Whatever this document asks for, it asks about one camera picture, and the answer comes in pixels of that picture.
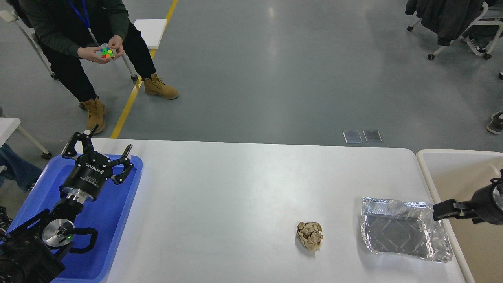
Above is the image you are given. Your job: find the seated person in green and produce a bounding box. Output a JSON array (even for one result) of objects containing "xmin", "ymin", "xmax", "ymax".
[{"xmin": 19, "ymin": 0, "xmax": 178, "ymax": 134}]

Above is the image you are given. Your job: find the colourful puzzle cube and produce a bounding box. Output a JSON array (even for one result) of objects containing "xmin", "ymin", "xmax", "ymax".
[{"xmin": 99, "ymin": 46, "xmax": 115, "ymax": 59}]

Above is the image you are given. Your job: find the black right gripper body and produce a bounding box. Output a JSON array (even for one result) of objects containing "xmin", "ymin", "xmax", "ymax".
[{"xmin": 470, "ymin": 177, "xmax": 503, "ymax": 225}]

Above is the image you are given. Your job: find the crumpled brown paper ball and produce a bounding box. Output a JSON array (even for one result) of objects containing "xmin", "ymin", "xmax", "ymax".
[{"xmin": 297, "ymin": 222, "xmax": 324, "ymax": 252}]

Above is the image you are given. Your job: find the white board on floor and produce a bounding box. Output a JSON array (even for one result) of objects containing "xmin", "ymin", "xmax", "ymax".
[{"xmin": 134, "ymin": 18, "xmax": 167, "ymax": 50}]

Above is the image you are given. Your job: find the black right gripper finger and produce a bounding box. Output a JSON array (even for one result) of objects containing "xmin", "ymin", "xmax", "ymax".
[{"xmin": 433, "ymin": 199, "xmax": 474, "ymax": 221}]

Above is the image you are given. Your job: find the metal floor plate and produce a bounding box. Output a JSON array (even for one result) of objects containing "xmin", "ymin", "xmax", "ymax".
[
  {"xmin": 363, "ymin": 130, "xmax": 383, "ymax": 143},
  {"xmin": 342, "ymin": 130, "xmax": 363, "ymax": 144}
]

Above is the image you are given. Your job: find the blue plastic tray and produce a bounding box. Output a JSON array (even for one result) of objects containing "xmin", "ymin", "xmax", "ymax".
[{"xmin": 9, "ymin": 156, "xmax": 143, "ymax": 283}]

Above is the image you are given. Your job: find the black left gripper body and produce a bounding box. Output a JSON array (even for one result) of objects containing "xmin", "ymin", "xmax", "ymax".
[{"xmin": 60, "ymin": 153, "xmax": 113, "ymax": 201}]

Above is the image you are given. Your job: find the bystander foot in sneaker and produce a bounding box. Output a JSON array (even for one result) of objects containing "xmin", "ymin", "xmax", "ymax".
[{"xmin": 486, "ymin": 111, "xmax": 503, "ymax": 135}]

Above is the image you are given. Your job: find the chair with dark coat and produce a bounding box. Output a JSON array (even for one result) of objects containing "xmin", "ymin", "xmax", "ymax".
[{"xmin": 405, "ymin": 0, "xmax": 502, "ymax": 60}]

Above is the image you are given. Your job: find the white side table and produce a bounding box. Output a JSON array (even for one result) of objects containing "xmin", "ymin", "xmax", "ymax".
[{"xmin": 0, "ymin": 117, "xmax": 53, "ymax": 160}]

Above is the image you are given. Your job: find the beige waste bin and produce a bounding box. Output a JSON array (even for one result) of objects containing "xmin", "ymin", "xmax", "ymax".
[{"xmin": 416, "ymin": 150, "xmax": 503, "ymax": 283}]

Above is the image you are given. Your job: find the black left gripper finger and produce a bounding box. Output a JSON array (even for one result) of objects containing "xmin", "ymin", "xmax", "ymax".
[
  {"xmin": 62, "ymin": 125, "xmax": 100, "ymax": 158},
  {"xmin": 111, "ymin": 144, "xmax": 134, "ymax": 185}
]

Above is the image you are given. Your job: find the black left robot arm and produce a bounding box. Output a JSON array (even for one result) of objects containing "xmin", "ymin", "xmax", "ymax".
[{"xmin": 1, "ymin": 125, "xmax": 134, "ymax": 283}]

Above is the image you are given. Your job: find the aluminium foil tray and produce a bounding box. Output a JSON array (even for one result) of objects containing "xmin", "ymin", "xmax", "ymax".
[{"xmin": 360, "ymin": 197, "xmax": 453, "ymax": 263}]

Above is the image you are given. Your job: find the right metal floor plate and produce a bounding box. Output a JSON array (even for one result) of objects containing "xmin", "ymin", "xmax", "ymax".
[{"xmin": 363, "ymin": 130, "xmax": 383, "ymax": 143}]

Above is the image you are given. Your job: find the left metal floor plate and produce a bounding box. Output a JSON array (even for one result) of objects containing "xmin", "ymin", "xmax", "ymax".
[{"xmin": 342, "ymin": 130, "xmax": 363, "ymax": 144}]

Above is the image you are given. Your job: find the blue jeans leg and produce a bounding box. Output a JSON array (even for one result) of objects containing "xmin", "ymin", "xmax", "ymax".
[{"xmin": 0, "ymin": 143, "xmax": 42, "ymax": 192}]

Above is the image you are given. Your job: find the white chair under person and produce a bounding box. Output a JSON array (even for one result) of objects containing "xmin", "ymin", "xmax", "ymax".
[{"xmin": 0, "ymin": 10, "xmax": 138, "ymax": 82}]

